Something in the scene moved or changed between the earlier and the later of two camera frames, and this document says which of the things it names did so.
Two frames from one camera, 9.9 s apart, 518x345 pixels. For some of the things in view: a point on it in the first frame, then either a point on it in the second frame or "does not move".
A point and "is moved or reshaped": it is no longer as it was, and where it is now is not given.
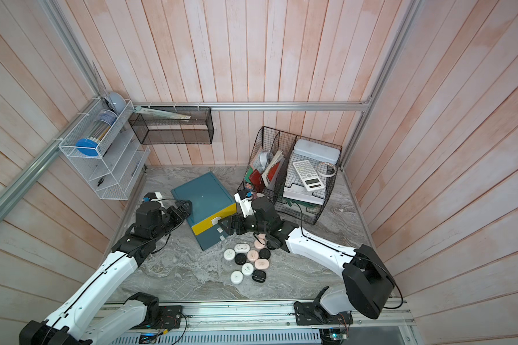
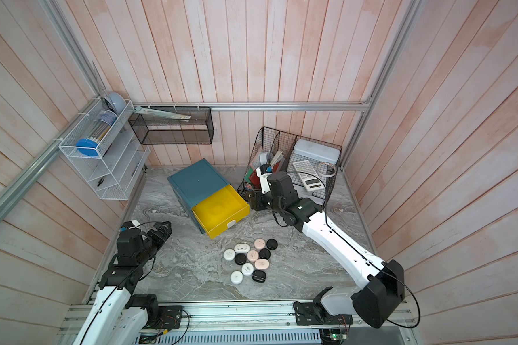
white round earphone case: x=236 y=277 does not move
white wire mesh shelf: x=103 y=146 does not move
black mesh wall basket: x=152 y=129 does not move
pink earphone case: x=260 y=244 does not move
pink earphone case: x=252 y=256 does not move
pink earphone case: x=262 y=264 does not move
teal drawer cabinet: x=210 y=203 is moved or reshaped
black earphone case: x=259 y=276 does not move
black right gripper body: x=250 y=225 -> x=266 y=203
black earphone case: x=265 y=253 does not move
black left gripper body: x=174 y=218 -> x=152 y=244
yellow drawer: x=213 y=220 is moved or reshaped
